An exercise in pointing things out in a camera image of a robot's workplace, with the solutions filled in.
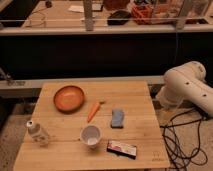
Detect orange pepper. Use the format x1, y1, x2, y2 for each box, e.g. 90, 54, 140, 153
87, 101, 104, 122

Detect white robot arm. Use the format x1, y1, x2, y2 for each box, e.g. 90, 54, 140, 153
156, 61, 213, 118

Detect white ceramic cup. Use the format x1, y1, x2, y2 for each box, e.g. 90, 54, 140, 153
80, 125, 101, 148

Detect blue sponge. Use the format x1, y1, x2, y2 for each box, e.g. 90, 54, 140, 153
111, 109, 124, 128

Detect orange wooden bowl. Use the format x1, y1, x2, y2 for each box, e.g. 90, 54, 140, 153
53, 85, 85, 113

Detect black and red box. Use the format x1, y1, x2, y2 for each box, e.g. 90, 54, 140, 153
107, 140, 137, 159

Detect black object on shelf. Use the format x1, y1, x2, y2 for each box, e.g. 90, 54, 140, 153
107, 10, 131, 26

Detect orange crate on shelf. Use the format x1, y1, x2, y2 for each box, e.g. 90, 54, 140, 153
131, 5, 152, 25

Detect white paper on shelf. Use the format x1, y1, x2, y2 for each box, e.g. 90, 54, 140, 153
68, 5, 84, 13

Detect clear plastic bottle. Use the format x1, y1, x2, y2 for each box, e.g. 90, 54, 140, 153
26, 120, 49, 146

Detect grey metal post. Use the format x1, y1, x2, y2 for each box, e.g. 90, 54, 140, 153
83, 0, 93, 31

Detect black floor cables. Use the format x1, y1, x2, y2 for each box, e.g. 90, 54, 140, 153
159, 107, 209, 171

